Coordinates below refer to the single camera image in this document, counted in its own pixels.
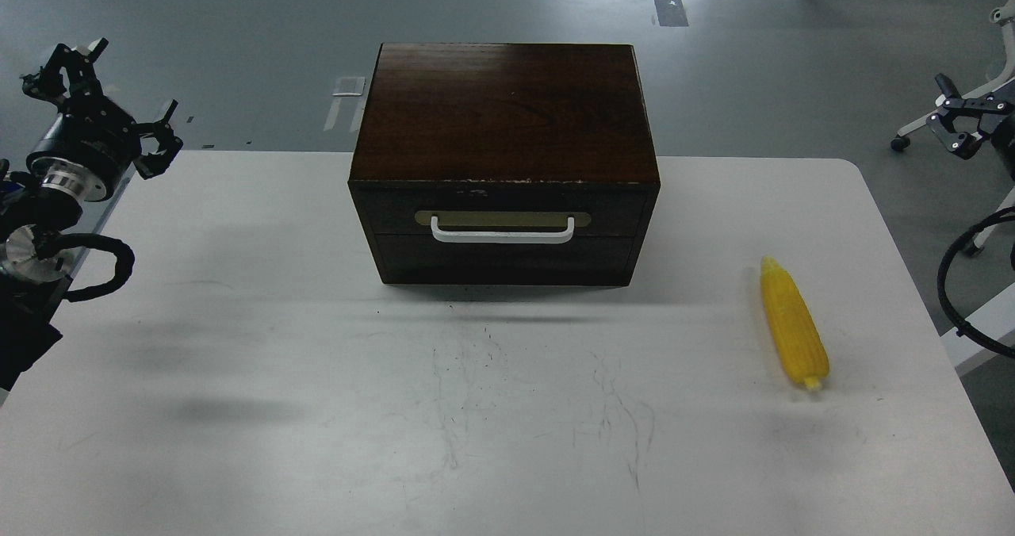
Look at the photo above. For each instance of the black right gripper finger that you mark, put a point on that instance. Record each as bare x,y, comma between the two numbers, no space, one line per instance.
960,123

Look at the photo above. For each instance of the white office chair base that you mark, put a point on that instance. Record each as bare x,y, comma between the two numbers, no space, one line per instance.
1002,17

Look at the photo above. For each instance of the dark wooden drawer cabinet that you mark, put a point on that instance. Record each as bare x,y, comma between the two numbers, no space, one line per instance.
504,127

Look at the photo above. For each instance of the wooden drawer with white handle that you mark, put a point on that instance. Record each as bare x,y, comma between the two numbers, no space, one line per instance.
598,218

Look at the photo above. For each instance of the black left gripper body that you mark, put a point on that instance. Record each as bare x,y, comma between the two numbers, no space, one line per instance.
95,134

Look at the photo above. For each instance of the yellow corn cob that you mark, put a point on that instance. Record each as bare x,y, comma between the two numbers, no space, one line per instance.
794,333

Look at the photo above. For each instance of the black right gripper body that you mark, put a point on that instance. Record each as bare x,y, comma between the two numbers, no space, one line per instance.
1000,128

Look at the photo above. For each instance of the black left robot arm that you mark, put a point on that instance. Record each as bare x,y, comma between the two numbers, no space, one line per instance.
45,263

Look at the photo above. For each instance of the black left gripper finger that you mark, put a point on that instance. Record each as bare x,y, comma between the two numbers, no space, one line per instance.
68,79
167,144

